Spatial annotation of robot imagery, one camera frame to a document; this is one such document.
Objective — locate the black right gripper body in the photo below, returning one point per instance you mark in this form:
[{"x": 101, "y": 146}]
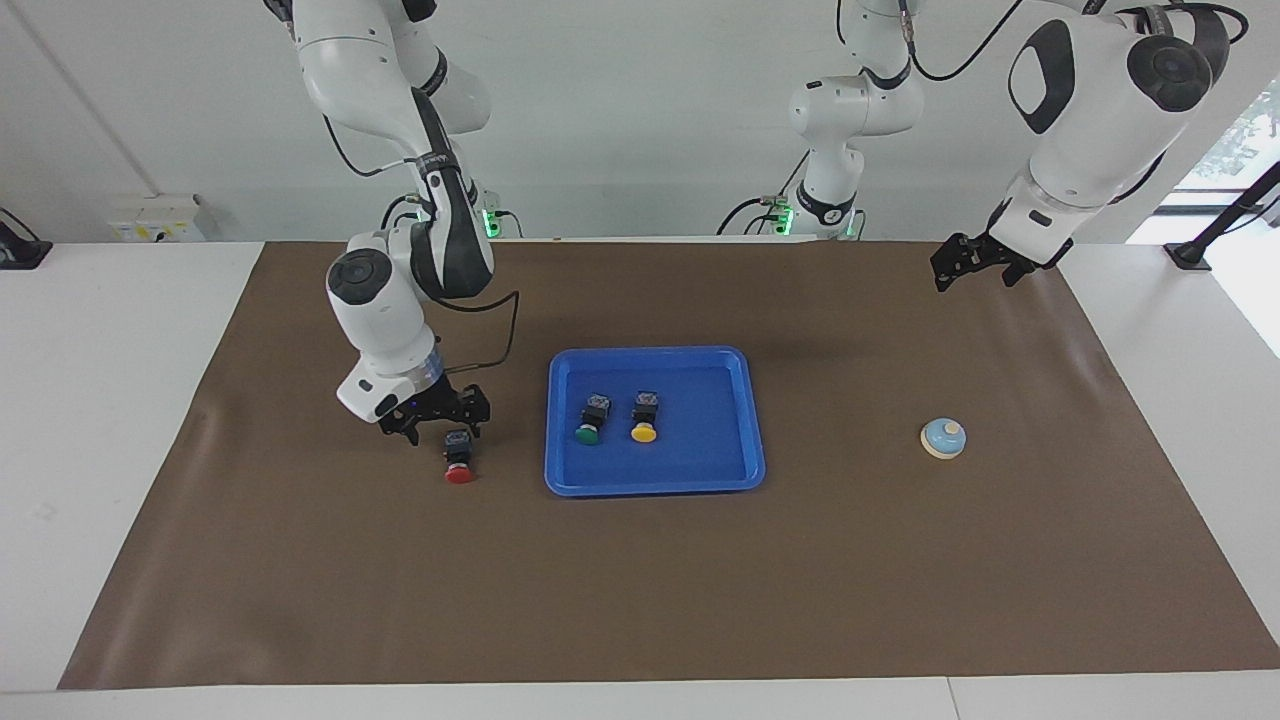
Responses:
[{"x": 435, "y": 405}]

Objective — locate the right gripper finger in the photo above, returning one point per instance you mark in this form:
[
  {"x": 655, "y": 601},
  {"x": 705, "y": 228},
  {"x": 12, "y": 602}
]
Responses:
[
  {"x": 478, "y": 410},
  {"x": 411, "y": 432}
]

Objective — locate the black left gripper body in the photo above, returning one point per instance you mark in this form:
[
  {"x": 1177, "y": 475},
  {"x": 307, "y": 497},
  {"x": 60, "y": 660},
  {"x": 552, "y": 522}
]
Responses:
[{"x": 995, "y": 245}]

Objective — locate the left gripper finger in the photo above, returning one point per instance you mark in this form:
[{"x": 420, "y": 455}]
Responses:
[
  {"x": 1013, "y": 273},
  {"x": 950, "y": 258}
]

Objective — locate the red push button switch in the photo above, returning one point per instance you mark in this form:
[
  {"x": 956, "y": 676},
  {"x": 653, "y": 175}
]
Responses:
[{"x": 459, "y": 462}]

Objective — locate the green push button switch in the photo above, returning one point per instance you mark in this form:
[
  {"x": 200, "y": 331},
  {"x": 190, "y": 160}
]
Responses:
[{"x": 593, "y": 420}]

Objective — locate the yellow push button switch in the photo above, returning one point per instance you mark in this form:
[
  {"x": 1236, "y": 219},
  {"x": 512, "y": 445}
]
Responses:
[{"x": 645, "y": 420}]

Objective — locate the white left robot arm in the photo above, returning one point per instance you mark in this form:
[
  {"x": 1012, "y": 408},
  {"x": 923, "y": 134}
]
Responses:
[{"x": 1080, "y": 150}]

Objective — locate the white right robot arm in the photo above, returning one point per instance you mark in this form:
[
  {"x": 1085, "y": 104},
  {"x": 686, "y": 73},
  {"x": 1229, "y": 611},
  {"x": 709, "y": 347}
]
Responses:
[{"x": 385, "y": 310}]

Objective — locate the blue desk bell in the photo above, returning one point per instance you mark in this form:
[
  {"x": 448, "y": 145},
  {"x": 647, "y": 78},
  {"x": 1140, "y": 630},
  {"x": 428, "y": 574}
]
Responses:
[{"x": 943, "y": 438}]

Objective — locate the blue plastic tray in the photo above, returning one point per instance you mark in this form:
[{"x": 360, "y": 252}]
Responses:
[{"x": 710, "y": 440}]

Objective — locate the brown table mat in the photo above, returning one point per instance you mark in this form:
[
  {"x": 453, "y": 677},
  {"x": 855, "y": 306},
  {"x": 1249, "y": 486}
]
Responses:
[{"x": 650, "y": 580}]

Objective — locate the black stand base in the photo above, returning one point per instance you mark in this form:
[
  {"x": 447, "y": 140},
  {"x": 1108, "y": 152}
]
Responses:
[{"x": 15, "y": 248}]

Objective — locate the black camera stand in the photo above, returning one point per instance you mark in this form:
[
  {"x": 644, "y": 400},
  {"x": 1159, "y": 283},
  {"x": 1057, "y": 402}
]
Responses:
[{"x": 1225, "y": 215}]

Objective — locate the white wall socket box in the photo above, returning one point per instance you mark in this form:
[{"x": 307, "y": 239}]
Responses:
[{"x": 155, "y": 218}]

